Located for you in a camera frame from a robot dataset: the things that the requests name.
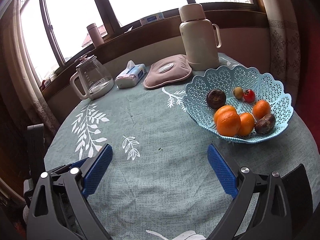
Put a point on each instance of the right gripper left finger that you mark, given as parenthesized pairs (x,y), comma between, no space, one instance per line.
(59,208)

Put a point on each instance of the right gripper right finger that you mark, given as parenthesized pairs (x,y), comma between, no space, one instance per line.
(259,208)

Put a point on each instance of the dark passion fruit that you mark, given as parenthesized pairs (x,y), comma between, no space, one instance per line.
(216,98)
(265,124)

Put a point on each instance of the large orange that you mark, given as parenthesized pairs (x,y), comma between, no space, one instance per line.
(228,123)

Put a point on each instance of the small tangerine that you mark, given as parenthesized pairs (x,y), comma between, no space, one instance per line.
(260,109)

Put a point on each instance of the light blue plastic basket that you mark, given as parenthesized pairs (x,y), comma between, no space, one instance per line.
(226,79)

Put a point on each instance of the red cherry tomato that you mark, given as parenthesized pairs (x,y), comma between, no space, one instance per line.
(249,96)

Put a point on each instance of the small tan longan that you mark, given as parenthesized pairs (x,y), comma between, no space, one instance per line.
(238,92)

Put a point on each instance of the left beige curtain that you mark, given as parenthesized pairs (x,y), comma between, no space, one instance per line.
(20,72)

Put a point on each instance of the beige curtain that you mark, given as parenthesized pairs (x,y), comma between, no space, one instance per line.
(285,44)
(20,72)

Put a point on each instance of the white items on sill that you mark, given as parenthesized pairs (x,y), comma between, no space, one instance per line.
(47,81)

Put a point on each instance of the green leaf pattern tablecloth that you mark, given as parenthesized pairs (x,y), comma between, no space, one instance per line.
(159,184)

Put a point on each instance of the tissue pack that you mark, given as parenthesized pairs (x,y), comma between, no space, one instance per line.
(131,75)

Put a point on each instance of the pink tumbler on sill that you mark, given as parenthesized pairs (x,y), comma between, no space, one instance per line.
(95,35)

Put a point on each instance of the pink hot water bag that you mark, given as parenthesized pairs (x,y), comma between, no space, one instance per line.
(168,70)

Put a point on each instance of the white blue box on sill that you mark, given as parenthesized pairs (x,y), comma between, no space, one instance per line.
(151,18)

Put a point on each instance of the cream thermos flask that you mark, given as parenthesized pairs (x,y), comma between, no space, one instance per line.
(201,38)

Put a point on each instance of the right beige curtain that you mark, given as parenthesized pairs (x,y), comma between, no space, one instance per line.
(285,44)

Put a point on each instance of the glass kettle white handle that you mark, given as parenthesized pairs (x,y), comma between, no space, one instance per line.
(96,81)

